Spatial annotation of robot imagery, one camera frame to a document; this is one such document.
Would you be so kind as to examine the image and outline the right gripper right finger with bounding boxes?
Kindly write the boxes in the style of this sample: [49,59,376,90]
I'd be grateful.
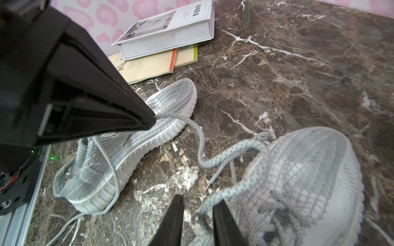
[212,200,247,246]

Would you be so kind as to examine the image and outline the grey knit sneaker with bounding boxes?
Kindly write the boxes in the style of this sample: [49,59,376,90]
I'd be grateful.
[153,113,365,246]
[44,77,198,246]

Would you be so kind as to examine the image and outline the cream orange thin book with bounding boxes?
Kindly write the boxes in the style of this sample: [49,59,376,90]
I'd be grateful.
[108,44,198,85]

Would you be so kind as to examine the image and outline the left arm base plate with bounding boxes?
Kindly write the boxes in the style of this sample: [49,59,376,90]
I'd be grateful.
[1,145,47,215]

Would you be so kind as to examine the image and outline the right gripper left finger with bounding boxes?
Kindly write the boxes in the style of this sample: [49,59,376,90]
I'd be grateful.
[149,194,185,246]

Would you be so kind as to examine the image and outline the white hardcover book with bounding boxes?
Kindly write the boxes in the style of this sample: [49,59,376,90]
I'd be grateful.
[113,1,214,60]

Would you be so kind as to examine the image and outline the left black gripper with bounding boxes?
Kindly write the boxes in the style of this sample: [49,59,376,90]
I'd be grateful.
[1,1,156,172]

